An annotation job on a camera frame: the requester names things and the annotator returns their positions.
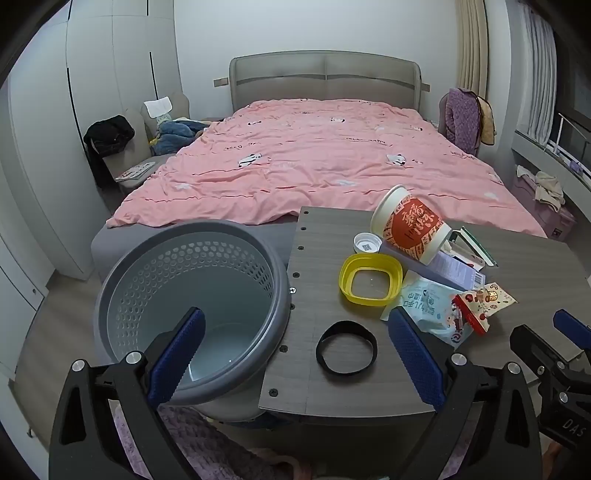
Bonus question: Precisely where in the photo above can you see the white sheer curtain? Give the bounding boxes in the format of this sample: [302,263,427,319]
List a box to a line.
[512,0,559,144]

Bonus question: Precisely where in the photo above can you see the magazine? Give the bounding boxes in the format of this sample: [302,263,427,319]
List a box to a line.
[115,162,155,182]

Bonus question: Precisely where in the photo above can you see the blue clothes pile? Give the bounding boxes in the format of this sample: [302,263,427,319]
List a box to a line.
[150,117,208,155]

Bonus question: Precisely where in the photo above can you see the white metal rack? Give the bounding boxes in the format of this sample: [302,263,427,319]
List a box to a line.
[547,113,591,181]

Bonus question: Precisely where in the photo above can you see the purple fuzzy cloth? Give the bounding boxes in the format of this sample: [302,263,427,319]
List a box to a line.
[113,406,324,480]

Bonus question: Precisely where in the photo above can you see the pale upholstered chair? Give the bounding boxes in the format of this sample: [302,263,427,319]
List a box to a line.
[438,92,451,136]

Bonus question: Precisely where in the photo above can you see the black bag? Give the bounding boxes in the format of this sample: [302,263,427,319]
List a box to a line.
[84,115,136,188]

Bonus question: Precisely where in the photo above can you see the grey upholstered bed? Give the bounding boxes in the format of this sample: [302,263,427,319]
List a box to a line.
[91,51,422,282]

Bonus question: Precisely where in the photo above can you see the pink storage box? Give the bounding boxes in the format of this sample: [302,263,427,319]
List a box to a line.
[512,173,578,241]

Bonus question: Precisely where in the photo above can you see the purple cardboard box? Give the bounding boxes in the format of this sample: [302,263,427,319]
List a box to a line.
[379,242,486,289]

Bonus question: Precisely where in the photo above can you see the white bottle cap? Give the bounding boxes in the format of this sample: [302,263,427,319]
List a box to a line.
[354,233,383,254]

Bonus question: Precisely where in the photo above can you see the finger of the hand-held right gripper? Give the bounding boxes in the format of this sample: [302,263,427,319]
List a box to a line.
[509,324,591,416]
[554,309,591,352]

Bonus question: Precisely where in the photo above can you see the red and white paper cup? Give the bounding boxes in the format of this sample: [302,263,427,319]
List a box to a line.
[370,185,452,266]

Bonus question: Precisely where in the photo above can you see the black rubber ring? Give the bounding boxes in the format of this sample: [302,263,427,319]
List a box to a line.
[316,320,378,376]

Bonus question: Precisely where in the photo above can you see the pink printed duvet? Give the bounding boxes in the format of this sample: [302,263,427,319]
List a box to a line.
[106,99,548,238]

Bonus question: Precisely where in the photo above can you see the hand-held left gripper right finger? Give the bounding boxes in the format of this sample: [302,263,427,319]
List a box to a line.
[388,305,543,480]

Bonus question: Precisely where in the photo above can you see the yellow plastic lid frame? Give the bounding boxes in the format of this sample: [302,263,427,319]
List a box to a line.
[338,252,404,305]

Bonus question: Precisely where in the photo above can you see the white card pack red hearts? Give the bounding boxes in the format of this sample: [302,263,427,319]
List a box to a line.
[442,249,485,271]

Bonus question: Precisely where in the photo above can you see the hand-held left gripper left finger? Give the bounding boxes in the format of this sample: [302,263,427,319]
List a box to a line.
[48,307,206,480]

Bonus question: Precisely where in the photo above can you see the white and blue wipes packet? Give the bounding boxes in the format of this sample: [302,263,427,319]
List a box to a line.
[379,270,476,347]

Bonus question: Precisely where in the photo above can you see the grey window ledge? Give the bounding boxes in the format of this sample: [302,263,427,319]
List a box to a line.
[512,130,591,227]

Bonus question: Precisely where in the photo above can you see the white wardrobe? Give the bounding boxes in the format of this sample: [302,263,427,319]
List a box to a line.
[0,0,181,296]

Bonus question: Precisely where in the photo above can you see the beige curtain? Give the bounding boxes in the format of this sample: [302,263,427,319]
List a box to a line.
[455,0,489,100]

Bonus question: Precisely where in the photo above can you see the red snack packet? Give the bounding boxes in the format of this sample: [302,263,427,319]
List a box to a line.
[452,282,518,336]

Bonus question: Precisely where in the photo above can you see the beige cloth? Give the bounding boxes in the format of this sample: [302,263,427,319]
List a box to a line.
[516,165,565,213]

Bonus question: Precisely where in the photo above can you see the beige armchair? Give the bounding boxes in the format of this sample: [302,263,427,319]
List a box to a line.
[102,92,191,190]

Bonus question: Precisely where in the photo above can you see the green cardboard box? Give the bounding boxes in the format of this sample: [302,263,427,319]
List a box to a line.
[448,226,499,268]

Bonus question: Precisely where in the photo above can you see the grey perforated waste basket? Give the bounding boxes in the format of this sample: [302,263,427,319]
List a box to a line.
[93,220,293,423]

